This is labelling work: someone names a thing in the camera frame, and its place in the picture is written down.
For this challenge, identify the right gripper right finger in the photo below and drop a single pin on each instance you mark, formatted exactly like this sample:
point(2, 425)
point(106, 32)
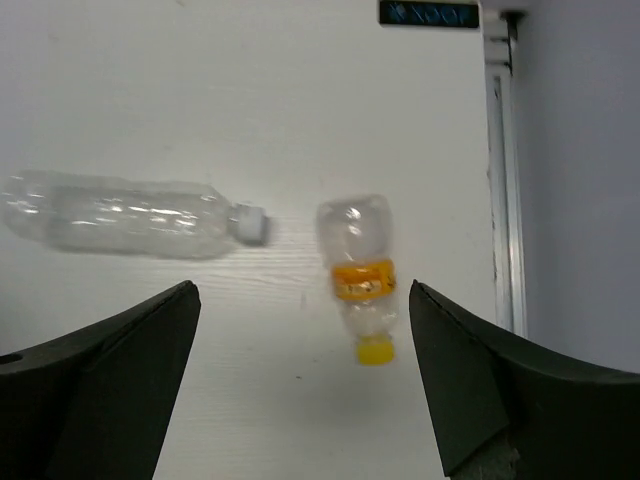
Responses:
point(503, 407)

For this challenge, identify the clear plastic bottle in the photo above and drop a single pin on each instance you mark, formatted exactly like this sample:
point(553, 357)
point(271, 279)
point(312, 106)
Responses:
point(110, 215)

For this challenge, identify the right blue table label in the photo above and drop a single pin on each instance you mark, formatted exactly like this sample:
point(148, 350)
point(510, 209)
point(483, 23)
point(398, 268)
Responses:
point(429, 14)

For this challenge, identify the small clear yellow-cap bottle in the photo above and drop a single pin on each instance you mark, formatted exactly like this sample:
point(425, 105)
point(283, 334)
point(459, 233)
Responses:
point(355, 238)

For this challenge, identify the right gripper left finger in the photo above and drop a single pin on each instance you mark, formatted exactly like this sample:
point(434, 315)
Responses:
point(96, 403)

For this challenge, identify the aluminium table rail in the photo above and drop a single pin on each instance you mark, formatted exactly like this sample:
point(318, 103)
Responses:
point(499, 31)

